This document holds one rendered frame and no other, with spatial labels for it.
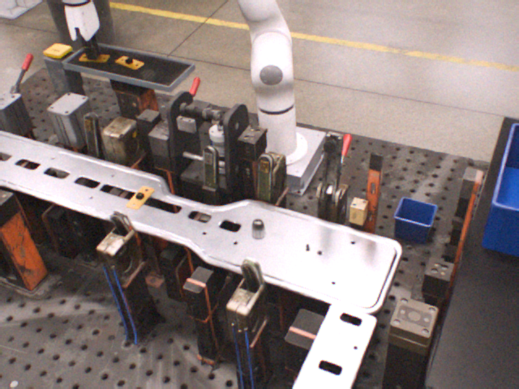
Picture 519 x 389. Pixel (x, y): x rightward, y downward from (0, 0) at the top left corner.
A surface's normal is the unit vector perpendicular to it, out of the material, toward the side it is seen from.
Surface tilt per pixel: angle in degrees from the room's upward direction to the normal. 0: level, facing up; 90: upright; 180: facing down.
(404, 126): 0
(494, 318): 0
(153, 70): 0
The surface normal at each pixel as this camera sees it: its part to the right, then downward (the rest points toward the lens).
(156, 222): -0.05, -0.73
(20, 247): 0.90, 0.25
